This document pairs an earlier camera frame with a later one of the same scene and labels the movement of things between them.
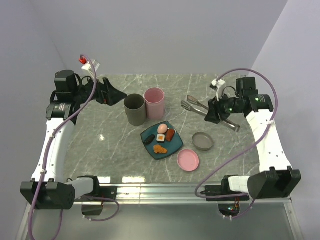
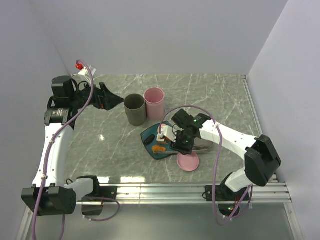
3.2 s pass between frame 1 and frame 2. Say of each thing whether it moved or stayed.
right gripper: moved
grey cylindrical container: stayed
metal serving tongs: moved
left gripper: moved
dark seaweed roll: stayed
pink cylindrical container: stayed
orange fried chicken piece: stayed
